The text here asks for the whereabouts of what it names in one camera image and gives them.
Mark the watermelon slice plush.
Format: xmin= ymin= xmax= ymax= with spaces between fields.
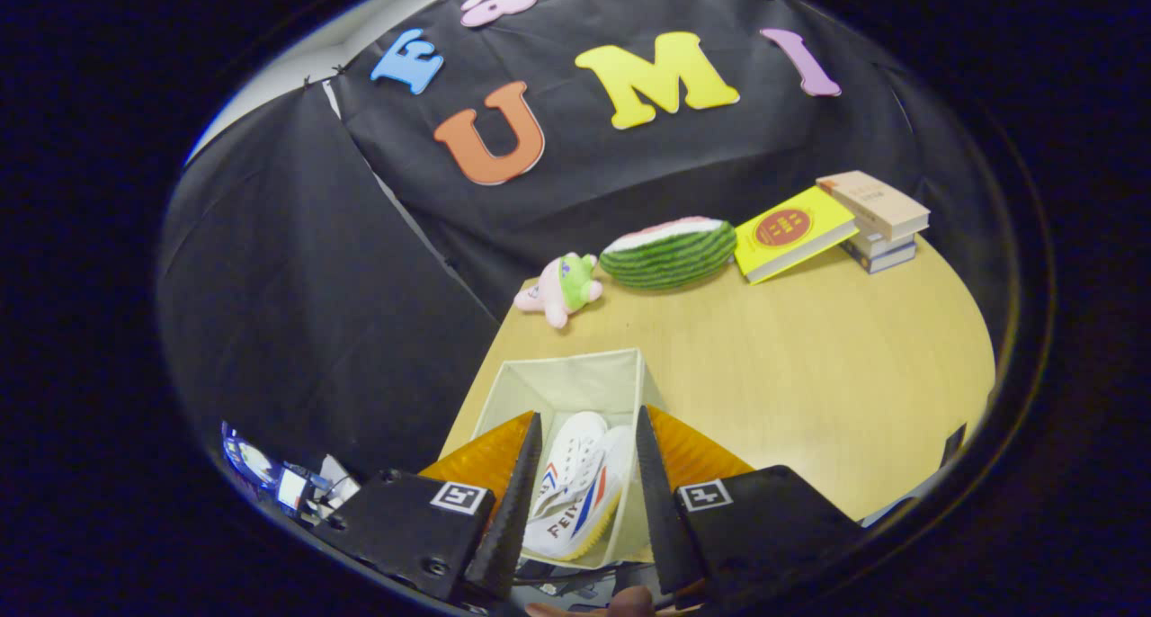
xmin=599 ymin=217 xmax=739 ymax=292

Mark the tan cover book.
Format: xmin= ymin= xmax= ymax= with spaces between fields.
xmin=816 ymin=170 xmax=932 ymax=242

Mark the grey book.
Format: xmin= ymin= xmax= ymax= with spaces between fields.
xmin=841 ymin=239 xmax=918 ymax=275

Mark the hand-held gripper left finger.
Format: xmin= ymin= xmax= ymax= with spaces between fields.
xmin=315 ymin=410 xmax=545 ymax=604

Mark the white canvas shoe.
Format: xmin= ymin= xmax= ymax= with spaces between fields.
xmin=522 ymin=425 xmax=635 ymax=561
xmin=532 ymin=411 xmax=610 ymax=519

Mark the yellow book with red circle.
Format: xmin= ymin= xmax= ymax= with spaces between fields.
xmin=734 ymin=185 xmax=860 ymax=285

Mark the white book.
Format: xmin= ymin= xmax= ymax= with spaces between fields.
xmin=850 ymin=226 xmax=918 ymax=260

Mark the beige fabric storage box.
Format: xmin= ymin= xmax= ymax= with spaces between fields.
xmin=439 ymin=348 xmax=668 ymax=570

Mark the pink and green plush toy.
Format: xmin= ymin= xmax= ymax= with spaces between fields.
xmin=513 ymin=253 xmax=604 ymax=330

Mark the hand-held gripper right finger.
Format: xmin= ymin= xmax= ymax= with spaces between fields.
xmin=635 ymin=405 xmax=869 ymax=600

